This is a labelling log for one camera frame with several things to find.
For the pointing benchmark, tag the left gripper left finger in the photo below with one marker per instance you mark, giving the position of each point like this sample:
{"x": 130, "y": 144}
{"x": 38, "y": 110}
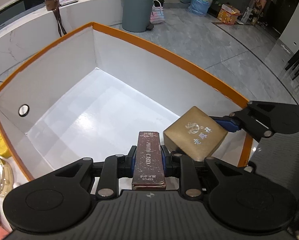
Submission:
{"x": 111, "y": 170}

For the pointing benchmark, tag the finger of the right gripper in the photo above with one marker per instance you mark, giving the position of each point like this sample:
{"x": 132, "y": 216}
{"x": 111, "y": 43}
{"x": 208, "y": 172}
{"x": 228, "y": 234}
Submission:
{"x": 228, "y": 122}

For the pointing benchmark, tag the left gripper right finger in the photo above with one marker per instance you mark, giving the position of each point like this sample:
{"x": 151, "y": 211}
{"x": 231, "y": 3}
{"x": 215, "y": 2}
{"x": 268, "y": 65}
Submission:
{"x": 181, "y": 166}

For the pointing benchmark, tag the brown photo card box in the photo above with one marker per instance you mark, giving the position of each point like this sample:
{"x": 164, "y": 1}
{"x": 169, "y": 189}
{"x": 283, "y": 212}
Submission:
{"x": 148, "y": 171}

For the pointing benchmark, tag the gold square box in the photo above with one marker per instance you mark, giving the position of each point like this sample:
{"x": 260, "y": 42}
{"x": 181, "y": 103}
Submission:
{"x": 194, "y": 134}

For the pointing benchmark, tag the gold round jar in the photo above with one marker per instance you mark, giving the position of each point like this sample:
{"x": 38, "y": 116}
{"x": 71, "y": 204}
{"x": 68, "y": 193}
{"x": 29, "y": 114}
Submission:
{"x": 6, "y": 178}

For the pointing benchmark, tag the yellow tape measure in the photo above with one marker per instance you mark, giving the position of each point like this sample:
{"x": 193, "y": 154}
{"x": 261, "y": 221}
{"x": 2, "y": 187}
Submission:
{"x": 4, "y": 151}

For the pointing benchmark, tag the orange white storage box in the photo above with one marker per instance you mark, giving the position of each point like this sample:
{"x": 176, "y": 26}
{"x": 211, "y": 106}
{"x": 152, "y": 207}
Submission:
{"x": 90, "y": 93}

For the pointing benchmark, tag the orange cardboard box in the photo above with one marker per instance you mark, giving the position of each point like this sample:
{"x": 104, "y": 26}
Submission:
{"x": 228, "y": 14}

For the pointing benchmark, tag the blue water jug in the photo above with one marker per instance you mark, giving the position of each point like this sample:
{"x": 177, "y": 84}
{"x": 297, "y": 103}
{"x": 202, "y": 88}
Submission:
{"x": 199, "y": 7}

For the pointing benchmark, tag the woven pastel basket bag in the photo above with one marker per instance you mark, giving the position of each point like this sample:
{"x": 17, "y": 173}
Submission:
{"x": 157, "y": 15}

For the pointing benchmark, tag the grey pedal trash bin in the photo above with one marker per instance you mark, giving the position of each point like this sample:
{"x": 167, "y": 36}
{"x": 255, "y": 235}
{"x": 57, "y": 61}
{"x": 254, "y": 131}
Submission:
{"x": 136, "y": 15}

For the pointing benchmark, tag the brown camera case with strap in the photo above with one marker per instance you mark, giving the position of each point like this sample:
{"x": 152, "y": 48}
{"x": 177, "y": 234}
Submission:
{"x": 53, "y": 5}

